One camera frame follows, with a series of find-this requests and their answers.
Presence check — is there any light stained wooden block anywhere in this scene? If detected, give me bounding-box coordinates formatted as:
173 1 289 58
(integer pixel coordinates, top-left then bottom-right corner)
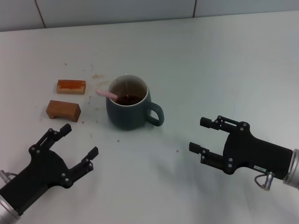
56 79 86 95

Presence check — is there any left arm cable with connector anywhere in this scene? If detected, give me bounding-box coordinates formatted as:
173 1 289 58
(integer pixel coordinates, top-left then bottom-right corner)
0 169 17 185

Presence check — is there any brown notched wooden block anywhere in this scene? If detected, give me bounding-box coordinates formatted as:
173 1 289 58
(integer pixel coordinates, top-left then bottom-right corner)
45 99 82 123

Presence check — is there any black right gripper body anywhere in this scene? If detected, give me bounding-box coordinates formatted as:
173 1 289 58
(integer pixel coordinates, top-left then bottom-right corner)
223 122 293 181

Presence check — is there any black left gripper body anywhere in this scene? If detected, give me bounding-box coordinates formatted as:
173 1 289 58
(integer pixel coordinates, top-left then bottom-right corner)
0 144 76 216

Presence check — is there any arm cable with connector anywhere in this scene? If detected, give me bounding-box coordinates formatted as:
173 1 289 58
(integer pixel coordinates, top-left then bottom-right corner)
0 169 17 185
254 171 275 190

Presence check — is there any dark grey ceramic mug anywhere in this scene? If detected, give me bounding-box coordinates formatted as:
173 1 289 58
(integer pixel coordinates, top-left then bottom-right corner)
106 74 164 131

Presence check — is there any right arm cable with connector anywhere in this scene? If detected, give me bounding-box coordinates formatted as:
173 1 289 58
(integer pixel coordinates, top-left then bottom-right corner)
254 171 275 190

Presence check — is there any pink handled metal spoon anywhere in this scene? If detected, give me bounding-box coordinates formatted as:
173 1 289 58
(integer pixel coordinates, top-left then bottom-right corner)
96 88 119 101

